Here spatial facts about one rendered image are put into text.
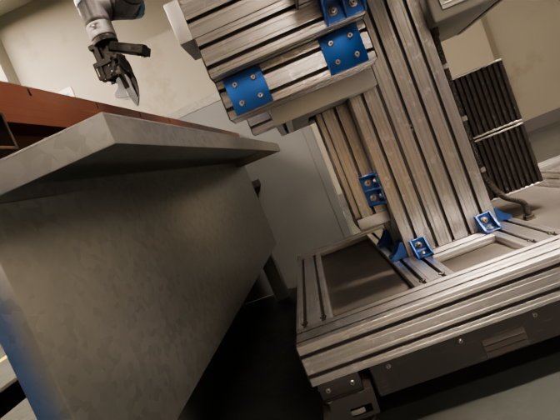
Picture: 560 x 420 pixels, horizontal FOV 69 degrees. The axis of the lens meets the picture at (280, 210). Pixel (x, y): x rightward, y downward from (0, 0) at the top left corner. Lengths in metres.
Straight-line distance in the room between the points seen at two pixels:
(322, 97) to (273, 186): 1.05
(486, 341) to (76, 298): 0.74
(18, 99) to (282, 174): 1.50
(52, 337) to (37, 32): 4.95
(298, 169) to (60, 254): 1.59
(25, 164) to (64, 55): 4.72
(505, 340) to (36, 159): 0.85
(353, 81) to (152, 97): 3.77
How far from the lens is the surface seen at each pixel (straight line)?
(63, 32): 5.20
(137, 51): 1.34
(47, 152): 0.44
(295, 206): 2.04
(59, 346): 0.51
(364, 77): 1.06
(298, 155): 2.02
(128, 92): 1.33
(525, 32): 5.07
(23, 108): 0.69
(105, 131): 0.41
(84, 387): 0.52
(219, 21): 0.96
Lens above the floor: 0.57
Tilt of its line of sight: 5 degrees down
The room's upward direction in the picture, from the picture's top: 22 degrees counter-clockwise
